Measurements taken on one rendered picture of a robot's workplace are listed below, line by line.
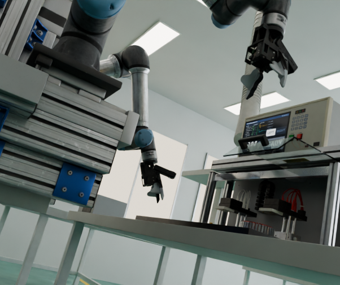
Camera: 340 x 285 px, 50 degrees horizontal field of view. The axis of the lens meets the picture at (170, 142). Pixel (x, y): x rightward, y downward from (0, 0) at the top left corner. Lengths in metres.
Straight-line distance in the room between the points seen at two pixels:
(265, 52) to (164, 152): 5.55
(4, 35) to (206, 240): 0.79
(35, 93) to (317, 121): 0.98
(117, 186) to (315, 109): 4.94
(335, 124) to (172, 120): 5.46
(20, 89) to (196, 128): 6.31
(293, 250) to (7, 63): 0.68
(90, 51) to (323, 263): 0.72
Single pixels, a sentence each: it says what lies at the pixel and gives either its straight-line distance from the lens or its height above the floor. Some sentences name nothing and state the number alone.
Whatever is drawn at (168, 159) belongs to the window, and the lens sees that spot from 6.56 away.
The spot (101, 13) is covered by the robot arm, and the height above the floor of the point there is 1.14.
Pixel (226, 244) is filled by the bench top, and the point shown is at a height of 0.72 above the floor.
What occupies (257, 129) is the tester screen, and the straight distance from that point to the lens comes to 1.60.
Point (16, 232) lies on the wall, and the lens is 5.70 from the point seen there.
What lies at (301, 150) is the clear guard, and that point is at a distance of 1.20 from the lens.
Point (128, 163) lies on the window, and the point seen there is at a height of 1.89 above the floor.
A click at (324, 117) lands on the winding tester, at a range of 1.39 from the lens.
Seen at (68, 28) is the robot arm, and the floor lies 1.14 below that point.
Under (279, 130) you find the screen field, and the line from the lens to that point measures 1.51.
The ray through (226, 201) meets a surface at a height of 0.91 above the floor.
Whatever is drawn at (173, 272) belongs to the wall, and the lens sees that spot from 6.74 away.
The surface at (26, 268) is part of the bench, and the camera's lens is 2.58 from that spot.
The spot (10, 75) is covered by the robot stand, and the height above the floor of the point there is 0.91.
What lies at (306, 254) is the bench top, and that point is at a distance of 0.78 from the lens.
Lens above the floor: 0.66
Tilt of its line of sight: 16 degrees up
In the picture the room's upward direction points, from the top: 15 degrees clockwise
